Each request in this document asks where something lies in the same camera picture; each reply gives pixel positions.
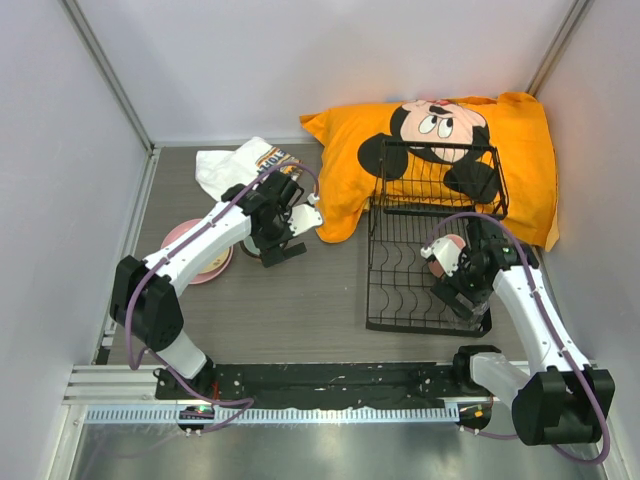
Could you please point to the cream floral plate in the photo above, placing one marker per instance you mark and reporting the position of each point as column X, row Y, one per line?
column 219, row 263

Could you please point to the white printed t-shirt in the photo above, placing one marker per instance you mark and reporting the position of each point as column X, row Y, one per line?
column 218, row 170

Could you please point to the brown floral bowl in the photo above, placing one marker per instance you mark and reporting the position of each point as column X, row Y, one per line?
column 250, row 249

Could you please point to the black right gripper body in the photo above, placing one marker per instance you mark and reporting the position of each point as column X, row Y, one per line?
column 467, row 280

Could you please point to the black wire dish rack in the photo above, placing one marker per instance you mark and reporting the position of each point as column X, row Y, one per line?
column 400, row 280

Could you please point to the aluminium frame rail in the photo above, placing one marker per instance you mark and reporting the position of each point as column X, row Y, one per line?
column 104, row 66

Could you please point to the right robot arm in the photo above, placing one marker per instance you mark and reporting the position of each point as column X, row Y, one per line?
column 561, row 398

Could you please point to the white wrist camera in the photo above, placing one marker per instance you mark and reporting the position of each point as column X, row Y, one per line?
column 305, row 217
column 442, row 255

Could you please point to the pink mug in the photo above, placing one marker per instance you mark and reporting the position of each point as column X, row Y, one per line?
column 447, row 245

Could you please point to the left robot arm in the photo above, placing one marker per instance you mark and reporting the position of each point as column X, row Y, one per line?
column 145, row 293

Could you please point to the clear glass cup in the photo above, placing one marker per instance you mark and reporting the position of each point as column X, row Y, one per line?
column 479, row 311

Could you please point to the orange Mickey Mouse pillow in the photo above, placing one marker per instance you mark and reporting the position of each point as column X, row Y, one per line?
column 514, row 122

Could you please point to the pink plate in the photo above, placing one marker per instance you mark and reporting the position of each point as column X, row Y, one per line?
column 180, row 230

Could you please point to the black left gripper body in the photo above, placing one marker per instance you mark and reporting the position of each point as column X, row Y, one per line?
column 278, row 232

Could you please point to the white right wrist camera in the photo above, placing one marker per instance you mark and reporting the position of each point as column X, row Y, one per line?
column 442, row 255

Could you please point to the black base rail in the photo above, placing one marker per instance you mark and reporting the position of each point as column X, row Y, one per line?
column 336, row 386

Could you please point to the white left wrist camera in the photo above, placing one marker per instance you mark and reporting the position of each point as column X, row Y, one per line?
column 305, row 217

